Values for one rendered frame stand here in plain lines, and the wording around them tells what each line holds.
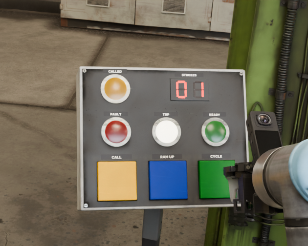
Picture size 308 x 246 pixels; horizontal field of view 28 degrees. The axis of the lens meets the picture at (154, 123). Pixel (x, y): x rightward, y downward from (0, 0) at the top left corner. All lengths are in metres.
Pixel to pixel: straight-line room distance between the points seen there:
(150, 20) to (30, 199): 3.73
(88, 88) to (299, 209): 0.55
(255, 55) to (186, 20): 5.14
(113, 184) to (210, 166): 0.20
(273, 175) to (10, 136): 3.16
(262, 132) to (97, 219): 2.09
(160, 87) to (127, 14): 5.37
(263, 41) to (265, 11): 0.07
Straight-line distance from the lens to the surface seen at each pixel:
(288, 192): 0.80
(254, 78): 1.45
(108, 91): 1.20
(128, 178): 1.18
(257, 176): 0.89
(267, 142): 0.98
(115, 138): 1.18
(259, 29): 1.42
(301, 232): 0.79
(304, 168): 0.77
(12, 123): 4.11
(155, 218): 1.36
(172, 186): 1.19
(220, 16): 6.56
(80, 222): 2.99
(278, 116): 1.46
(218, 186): 1.22
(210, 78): 1.25
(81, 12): 6.66
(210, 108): 1.24
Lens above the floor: 1.55
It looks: 22 degrees down
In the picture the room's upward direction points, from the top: 5 degrees clockwise
